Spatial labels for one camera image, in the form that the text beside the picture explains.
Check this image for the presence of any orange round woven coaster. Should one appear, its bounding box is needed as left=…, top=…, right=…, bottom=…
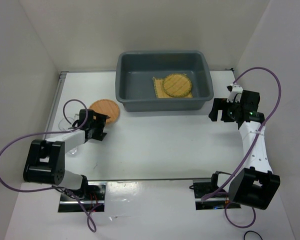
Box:
left=89, top=99, right=120, bottom=125

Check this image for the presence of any clear plastic cup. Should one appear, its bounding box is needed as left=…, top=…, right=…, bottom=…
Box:
left=66, top=147, right=78, bottom=156
left=58, top=113, right=79, bottom=132

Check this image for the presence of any yellow round woven coaster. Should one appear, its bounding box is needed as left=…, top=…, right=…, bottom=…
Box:
left=162, top=73, right=192, bottom=98

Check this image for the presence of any square bamboo mat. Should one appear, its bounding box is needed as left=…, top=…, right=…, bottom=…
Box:
left=151, top=76, right=194, bottom=100

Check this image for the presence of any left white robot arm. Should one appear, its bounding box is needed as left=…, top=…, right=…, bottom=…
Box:
left=23, top=109, right=110, bottom=200

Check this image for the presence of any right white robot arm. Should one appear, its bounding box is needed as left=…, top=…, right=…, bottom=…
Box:
left=208, top=85, right=281, bottom=210

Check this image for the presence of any grey plastic bin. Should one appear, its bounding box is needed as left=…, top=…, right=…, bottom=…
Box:
left=115, top=50, right=214, bottom=112

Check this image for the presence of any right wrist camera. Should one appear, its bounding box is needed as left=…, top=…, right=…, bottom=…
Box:
left=226, top=83, right=243, bottom=103

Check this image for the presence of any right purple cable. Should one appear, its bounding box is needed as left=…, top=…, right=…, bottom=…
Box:
left=201, top=66, right=283, bottom=228

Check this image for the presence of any purple cable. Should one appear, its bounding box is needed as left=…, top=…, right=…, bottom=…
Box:
left=201, top=66, right=283, bottom=228
left=0, top=99, right=98, bottom=232

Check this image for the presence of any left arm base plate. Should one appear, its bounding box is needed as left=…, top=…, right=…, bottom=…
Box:
left=58, top=181, right=107, bottom=213

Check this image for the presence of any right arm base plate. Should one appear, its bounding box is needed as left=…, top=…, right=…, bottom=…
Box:
left=189, top=178, right=242, bottom=211

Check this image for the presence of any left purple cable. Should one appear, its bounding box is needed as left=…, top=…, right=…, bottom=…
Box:
left=0, top=99, right=98, bottom=232

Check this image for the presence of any black cable loop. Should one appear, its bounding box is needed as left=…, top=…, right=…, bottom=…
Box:
left=243, top=230, right=263, bottom=240

